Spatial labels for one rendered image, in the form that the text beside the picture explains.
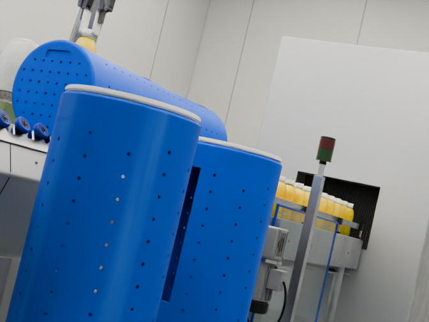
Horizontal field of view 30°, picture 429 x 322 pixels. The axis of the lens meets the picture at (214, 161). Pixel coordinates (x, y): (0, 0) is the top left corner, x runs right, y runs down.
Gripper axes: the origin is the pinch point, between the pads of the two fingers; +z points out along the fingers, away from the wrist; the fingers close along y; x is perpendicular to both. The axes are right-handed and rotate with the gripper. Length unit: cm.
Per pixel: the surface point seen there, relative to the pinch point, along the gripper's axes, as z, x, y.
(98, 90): 28, -66, 56
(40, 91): 23.5, -10.6, -3.2
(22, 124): 35.2, -31.7, 11.5
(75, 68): 15.7, -10.6, 6.8
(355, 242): 44, 236, 23
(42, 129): 34.7, -23.1, 11.0
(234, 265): 57, -4, 64
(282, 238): 49, 95, 36
